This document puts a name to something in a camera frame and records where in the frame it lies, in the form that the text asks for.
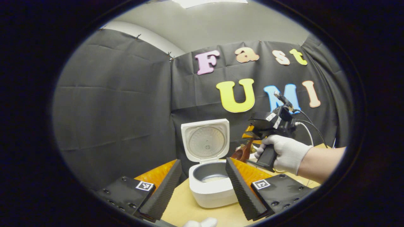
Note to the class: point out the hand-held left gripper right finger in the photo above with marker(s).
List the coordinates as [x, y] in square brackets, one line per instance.
[241, 192]

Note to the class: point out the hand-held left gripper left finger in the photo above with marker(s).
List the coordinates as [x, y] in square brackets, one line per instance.
[167, 192]

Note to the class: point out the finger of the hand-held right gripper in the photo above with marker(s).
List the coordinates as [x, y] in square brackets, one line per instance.
[252, 138]
[250, 128]

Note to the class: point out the dark wooden spoon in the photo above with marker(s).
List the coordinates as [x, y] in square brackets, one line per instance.
[241, 154]

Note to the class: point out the white rice cooker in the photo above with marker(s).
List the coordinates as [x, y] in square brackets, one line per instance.
[208, 195]

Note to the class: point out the ceiling light panel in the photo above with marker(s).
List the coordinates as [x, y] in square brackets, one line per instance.
[210, 2]

